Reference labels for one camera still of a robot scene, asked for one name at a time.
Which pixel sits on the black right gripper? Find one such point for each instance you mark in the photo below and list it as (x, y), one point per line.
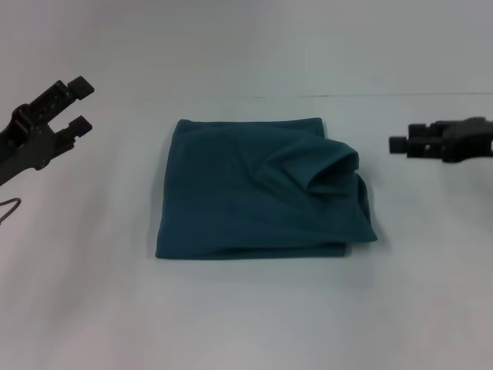
(470, 140)

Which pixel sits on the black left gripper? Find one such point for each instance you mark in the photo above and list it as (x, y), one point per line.
(27, 150)

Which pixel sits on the teal blue t-shirt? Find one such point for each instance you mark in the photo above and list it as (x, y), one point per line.
(250, 200)

